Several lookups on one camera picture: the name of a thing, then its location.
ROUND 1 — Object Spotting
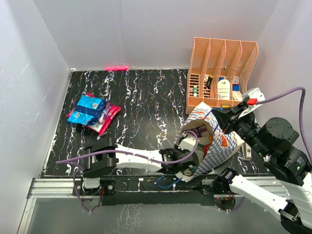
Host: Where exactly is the green candy pack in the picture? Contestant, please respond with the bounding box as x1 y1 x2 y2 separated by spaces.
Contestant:
195 144 210 161

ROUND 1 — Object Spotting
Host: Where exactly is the white red paper box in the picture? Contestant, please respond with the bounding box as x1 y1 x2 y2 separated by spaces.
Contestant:
232 90 243 101

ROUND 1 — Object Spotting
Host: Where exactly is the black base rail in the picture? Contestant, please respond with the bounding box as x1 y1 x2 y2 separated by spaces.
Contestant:
73 173 269 207

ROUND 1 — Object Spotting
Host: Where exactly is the black yellow highlighter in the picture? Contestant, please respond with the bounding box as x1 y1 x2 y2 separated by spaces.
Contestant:
205 76 213 89

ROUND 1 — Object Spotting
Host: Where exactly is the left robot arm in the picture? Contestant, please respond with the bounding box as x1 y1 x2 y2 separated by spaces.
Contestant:
82 138 199 195

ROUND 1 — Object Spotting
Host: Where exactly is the blue snack bag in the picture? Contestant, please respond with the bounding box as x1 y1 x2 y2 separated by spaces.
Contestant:
67 95 106 126

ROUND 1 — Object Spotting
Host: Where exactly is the orange desk organizer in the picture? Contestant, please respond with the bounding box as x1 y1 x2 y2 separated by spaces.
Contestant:
186 37 259 114

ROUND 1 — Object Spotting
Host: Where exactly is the red white staples box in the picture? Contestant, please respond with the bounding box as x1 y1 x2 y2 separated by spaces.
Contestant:
233 76 240 84

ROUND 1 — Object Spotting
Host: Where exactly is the white tube with label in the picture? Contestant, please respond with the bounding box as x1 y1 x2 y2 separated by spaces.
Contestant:
217 79 231 100

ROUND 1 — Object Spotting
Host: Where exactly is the magenta purple candy pack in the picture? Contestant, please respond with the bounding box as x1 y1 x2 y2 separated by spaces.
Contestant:
98 102 111 124

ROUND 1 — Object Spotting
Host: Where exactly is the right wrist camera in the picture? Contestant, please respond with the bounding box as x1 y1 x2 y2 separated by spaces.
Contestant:
238 87 266 117

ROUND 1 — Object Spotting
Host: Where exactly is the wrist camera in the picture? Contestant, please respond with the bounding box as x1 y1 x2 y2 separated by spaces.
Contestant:
178 135 197 151
238 87 266 117

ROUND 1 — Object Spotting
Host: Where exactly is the pink snack bag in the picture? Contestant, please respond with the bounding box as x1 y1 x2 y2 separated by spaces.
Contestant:
66 93 121 136

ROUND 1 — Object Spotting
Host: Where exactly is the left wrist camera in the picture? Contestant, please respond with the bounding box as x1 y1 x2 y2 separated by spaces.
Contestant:
178 135 197 151

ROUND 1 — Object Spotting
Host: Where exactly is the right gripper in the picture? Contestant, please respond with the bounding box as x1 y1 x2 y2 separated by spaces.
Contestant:
210 101 268 156

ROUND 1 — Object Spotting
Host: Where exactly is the blue checkered paper bag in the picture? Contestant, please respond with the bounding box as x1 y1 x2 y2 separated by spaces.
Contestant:
175 102 244 182

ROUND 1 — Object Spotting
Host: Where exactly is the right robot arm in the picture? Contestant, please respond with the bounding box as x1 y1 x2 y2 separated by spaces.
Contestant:
212 102 312 234

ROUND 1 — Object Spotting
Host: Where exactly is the blue stamp pad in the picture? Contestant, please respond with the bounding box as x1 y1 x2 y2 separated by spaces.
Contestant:
232 84 240 92

